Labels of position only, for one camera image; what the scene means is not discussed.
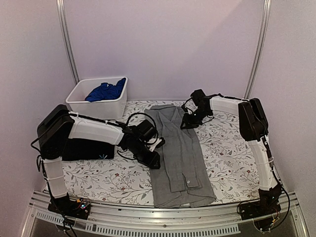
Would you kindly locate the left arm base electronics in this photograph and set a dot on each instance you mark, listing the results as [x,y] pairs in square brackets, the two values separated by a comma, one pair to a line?
[79,208]

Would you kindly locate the right aluminium frame post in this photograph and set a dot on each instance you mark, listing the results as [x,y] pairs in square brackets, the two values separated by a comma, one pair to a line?
[259,48]

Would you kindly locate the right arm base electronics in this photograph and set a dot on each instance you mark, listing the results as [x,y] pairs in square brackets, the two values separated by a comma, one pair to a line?
[259,212]

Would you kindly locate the blue garment in bin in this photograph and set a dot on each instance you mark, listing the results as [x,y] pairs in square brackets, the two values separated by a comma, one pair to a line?
[106,91]

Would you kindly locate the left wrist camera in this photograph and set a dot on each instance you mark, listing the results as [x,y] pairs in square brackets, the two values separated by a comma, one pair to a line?
[148,134]

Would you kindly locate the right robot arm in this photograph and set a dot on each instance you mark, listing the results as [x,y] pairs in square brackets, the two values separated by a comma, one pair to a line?
[253,127]

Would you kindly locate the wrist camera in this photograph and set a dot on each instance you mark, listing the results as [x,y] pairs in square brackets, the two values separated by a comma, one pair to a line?
[197,96]
[148,134]

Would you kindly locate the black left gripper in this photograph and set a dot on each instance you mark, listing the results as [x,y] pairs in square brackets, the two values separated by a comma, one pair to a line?
[151,161]

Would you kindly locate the aluminium front rail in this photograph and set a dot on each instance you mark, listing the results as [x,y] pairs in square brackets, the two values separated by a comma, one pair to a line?
[123,220]

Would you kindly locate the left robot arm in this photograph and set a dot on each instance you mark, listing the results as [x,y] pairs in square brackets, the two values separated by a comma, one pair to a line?
[66,136]

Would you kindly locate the floral tablecloth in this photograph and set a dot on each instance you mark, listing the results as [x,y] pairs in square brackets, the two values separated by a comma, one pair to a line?
[234,170]

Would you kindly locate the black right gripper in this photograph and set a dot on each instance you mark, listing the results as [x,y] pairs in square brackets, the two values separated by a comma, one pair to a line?
[190,123]

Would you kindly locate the aluminium frame post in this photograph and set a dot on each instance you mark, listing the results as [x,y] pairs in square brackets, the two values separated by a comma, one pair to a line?
[67,41]
[259,48]

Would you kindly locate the black t-shirt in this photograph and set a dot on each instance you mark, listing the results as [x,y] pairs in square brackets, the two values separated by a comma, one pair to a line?
[83,149]

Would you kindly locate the left aluminium frame post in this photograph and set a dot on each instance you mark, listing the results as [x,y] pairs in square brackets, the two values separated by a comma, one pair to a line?
[67,41]

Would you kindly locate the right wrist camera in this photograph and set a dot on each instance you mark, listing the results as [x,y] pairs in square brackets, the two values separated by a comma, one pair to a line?
[197,96]

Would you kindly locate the white plastic laundry bin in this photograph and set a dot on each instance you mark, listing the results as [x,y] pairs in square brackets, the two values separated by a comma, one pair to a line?
[102,109]

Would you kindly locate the grey garment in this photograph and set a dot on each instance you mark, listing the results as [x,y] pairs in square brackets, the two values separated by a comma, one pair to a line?
[182,178]

